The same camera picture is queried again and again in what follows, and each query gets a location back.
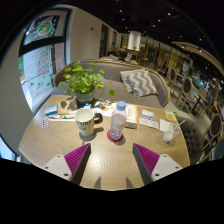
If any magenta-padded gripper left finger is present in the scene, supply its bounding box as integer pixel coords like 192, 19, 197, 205
41, 143, 92, 186

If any round colourful window sticker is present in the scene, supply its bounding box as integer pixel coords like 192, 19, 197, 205
34, 21, 56, 38

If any white tube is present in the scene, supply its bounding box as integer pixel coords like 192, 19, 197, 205
48, 113, 76, 120

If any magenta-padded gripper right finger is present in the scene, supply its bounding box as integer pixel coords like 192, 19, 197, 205
132, 143, 184, 186

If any clear plastic cup with straw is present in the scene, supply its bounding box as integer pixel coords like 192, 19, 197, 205
162, 119, 186, 144

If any yellow card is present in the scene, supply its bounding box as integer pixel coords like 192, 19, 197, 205
165, 111, 178, 122

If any grey wood-framed sofa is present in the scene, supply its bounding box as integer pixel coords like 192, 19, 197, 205
53, 59, 171, 108

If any grey chevron cushion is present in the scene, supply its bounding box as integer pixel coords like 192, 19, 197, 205
119, 68, 158, 98

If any group of dining chairs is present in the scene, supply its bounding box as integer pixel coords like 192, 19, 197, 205
164, 64, 224, 161

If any flat round red coaster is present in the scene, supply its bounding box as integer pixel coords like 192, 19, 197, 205
106, 129, 124, 144

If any grey tufted chair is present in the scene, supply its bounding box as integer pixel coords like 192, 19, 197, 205
175, 114, 204, 166

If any person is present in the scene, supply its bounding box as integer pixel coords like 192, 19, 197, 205
114, 48, 129, 63

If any group of ceiling lights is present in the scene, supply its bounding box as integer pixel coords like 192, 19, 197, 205
116, 8, 204, 53

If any white printed mug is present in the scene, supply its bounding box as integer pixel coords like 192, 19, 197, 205
74, 107, 104, 137

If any small blue and white box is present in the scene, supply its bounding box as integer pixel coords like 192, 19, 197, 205
44, 104, 59, 117

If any clear blue-capped water bottle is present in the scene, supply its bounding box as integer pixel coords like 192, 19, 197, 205
108, 100, 128, 141

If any white and orange box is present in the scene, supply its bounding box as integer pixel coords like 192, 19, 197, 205
124, 104, 139, 129

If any green potted plant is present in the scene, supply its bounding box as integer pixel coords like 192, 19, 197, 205
58, 60, 116, 104

